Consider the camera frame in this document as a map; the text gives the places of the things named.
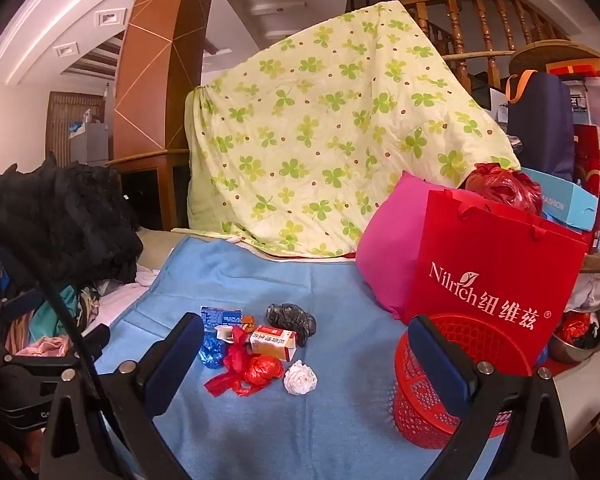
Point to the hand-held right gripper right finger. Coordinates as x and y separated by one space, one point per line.
437 365

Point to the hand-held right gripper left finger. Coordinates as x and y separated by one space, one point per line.
172 365

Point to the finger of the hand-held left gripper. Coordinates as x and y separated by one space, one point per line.
96 340

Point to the blue plastic bag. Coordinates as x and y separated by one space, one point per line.
212 352

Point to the red plastic mesh basket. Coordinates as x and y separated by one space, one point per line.
420 410

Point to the white medicine box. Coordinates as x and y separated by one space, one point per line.
224 332

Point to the blue toothpaste box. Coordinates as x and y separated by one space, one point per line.
222 317

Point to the white paper ball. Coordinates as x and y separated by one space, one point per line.
300 377

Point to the colourful clothes pile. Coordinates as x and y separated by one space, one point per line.
40 330

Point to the white cloth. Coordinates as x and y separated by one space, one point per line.
130 285

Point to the orange candy wrapper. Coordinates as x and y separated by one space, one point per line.
249 324

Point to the orange medicine box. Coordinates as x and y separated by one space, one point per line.
272 342

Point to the red paper shopping bag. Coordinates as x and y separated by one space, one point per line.
480 260

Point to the pink pillow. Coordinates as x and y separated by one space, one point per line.
390 250

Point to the crumpled black plastic bag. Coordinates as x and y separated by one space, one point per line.
292 320

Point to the black cloth pile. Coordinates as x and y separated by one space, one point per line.
60 210

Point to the light blue blanket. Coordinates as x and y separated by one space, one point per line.
290 435

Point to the metal bowl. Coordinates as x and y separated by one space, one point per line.
575 352

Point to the small red plastic bag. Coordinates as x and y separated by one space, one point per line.
572 327

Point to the dark wooden cabinet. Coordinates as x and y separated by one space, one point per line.
145 190

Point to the large red plastic bag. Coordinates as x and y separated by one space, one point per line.
500 187

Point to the grey cabinet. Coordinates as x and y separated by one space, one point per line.
90 142

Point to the light blue cardboard box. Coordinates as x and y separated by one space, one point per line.
570 205

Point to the green clover print bedsheet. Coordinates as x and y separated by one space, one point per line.
330 135

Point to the red gift box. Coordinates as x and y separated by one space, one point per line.
587 155

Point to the wooden arched column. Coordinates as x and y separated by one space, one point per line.
155 60

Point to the clear plastic storage bin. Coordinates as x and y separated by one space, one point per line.
597 97

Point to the round wooden tabletop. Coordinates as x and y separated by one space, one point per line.
570 52

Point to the wooden stair railing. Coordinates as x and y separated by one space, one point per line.
475 25

